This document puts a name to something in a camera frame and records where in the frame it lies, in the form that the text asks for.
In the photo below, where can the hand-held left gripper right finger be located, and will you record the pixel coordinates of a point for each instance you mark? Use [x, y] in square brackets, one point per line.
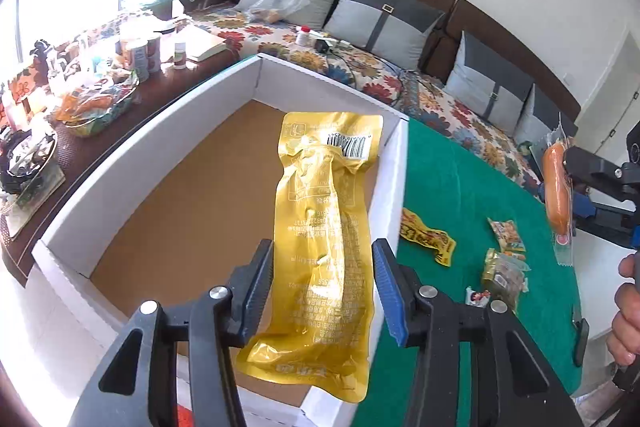
[390, 292]

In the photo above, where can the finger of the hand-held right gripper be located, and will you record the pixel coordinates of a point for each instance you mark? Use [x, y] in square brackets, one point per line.
[582, 204]
[595, 169]

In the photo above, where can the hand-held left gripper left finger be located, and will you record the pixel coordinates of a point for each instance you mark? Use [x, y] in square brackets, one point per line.
[260, 292]

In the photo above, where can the orange sausage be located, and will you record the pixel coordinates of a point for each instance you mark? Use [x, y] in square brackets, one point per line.
[555, 187]

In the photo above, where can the gold foil snack packet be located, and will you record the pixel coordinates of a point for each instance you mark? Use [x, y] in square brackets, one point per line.
[320, 207]

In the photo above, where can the white cardboard box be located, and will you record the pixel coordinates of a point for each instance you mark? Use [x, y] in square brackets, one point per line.
[150, 122]

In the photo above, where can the clear packet of brown snacks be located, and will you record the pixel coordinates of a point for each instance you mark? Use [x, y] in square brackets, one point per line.
[502, 279]

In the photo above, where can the person's right hand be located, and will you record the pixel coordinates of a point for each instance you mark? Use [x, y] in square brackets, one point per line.
[627, 327]

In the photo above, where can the yellow snack packet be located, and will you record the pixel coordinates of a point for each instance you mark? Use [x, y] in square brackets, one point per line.
[425, 237]

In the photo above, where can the small colourful snack packet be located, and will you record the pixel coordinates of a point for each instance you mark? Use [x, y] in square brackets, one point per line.
[507, 237]

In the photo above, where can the small red white packet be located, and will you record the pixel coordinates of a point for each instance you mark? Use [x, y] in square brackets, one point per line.
[477, 297]

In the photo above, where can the green tablecloth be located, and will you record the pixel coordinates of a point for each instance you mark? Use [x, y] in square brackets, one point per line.
[450, 167]

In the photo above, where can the floral blanket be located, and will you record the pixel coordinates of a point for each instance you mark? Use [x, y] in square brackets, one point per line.
[365, 72]

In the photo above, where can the brown wooden side table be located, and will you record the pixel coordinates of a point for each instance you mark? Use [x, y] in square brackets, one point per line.
[165, 82]

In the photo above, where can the printed tray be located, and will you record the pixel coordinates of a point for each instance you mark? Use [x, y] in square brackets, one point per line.
[35, 199]

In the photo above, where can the small white bottle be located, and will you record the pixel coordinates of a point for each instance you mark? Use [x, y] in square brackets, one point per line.
[179, 56]

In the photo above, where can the beige book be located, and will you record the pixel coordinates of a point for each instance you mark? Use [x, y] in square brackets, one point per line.
[202, 44]

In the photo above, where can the white bottle with red cap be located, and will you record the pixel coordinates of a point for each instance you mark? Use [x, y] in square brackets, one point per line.
[303, 37]

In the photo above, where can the pile of black items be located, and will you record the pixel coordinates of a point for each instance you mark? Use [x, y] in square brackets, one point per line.
[22, 162]

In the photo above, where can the clear plastic bag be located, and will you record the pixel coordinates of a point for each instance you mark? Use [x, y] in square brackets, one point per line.
[277, 2]

